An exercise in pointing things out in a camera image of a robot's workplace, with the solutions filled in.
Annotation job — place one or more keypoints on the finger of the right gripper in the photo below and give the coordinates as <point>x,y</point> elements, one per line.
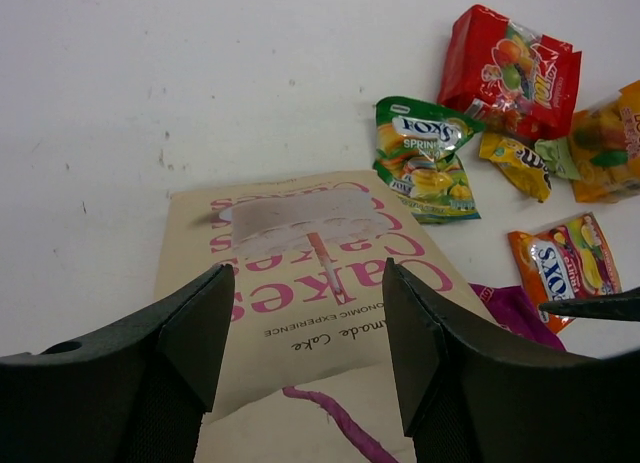
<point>617,307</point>

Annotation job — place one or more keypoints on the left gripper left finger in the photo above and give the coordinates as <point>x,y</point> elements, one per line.
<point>135,390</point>

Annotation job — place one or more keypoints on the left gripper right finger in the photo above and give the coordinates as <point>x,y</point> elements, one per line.
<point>470,391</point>

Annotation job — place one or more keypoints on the orange Fox's candy bag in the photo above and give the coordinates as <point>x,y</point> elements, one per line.
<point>570,260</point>

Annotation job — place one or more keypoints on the purple snack pack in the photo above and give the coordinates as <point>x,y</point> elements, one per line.
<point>513,311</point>

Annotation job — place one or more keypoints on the pink paper bag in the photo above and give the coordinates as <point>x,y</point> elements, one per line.
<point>306,374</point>

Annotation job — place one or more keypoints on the orange snack pack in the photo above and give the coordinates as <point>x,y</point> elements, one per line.
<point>604,146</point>

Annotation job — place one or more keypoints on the yellow M&M's packet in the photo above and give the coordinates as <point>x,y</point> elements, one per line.
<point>522,166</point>

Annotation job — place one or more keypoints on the pale green small packet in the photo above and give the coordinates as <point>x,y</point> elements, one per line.
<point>557,157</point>

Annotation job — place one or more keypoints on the red snack pack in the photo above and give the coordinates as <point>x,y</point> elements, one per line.
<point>511,78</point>

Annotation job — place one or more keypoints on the green Fox's candy bag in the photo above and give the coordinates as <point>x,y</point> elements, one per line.
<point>417,158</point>

